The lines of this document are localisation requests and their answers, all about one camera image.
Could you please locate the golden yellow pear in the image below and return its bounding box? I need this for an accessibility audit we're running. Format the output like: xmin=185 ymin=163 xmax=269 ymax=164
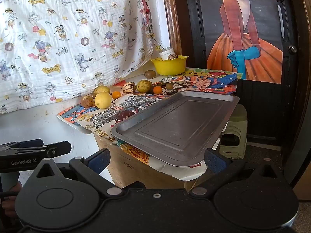
xmin=93 ymin=85 xmax=111 ymax=96

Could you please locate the thin plant twig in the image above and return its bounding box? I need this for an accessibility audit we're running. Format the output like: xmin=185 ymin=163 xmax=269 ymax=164
xmin=149 ymin=33 xmax=166 ymax=52

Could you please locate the colourful cartoon printed table cover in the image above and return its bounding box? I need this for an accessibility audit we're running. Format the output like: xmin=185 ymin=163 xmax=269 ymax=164
xmin=57 ymin=68 xmax=243 ymax=180

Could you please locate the white cartoon printed blanket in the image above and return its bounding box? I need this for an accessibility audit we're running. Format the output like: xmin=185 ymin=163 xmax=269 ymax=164
xmin=0 ymin=0 xmax=155 ymax=114

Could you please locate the black door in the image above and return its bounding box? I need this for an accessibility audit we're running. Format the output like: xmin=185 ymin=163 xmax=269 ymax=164
xmin=182 ymin=0 xmax=304 ymax=148

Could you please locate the mottled yellow-green fruit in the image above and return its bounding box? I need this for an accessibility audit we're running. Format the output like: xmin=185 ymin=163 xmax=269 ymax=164
xmin=136 ymin=80 xmax=153 ymax=93

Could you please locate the wall poster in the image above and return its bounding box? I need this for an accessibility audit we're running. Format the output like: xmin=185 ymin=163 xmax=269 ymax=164
xmin=196 ymin=0 xmax=283 ymax=84

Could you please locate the person's left hand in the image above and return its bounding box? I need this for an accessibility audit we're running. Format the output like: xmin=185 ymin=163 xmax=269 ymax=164
xmin=0 ymin=182 xmax=23 ymax=220

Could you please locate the white cup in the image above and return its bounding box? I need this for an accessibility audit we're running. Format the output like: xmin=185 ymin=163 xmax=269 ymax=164
xmin=159 ymin=49 xmax=173 ymax=61

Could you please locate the striped pepino melon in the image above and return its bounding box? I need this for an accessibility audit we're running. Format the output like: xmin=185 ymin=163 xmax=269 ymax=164
xmin=123 ymin=82 xmax=136 ymax=94

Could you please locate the metal baking tray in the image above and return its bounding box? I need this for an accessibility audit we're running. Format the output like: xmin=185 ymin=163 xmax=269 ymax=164
xmin=110 ymin=91 xmax=240 ymax=167

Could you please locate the wooden box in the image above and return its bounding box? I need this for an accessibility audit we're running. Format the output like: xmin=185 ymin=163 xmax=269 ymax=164
xmin=95 ymin=133 xmax=209 ymax=190

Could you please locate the yellow scalloped plastic bowl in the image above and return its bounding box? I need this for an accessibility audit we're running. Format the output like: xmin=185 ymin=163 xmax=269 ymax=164
xmin=150 ymin=55 xmax=190 ymax=76

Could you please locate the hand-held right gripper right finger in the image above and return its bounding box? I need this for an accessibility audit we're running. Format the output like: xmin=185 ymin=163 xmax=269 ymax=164
xmin=190 ymin=148 xmax=283 ymax=197

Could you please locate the pale yellow round fruit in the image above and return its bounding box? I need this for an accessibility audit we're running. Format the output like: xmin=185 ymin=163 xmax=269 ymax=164
xmin=94 ymin=92 xmax=112 ymax=109

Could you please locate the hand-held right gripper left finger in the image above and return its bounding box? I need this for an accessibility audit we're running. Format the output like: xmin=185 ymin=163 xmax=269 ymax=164
xmin=30 ymin=148 xmax=125 ymax=198

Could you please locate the brown wooden door jamb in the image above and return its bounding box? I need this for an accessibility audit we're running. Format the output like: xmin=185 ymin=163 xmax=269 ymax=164
xmin=160 ymin=0 xmax=183 ymax=56
xmin=295 ymin=0 xmax=311 ymax=151

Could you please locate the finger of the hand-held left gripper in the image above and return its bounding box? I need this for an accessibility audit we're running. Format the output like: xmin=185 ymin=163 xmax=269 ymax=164
xmin=0 ymin=139 xmax=45 ymax=151
xmin=47 ymin=141 xmax=72 ymax=159

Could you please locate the green plastic stool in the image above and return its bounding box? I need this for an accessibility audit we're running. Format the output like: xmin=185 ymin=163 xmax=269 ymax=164
xmin=220 ymin=104 xmax=248 ymax=159

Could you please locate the brown wrinkled fruit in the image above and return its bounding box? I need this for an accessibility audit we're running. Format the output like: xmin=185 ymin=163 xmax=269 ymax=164
xmin=81 ymin=95 xmax=95 ymax=108

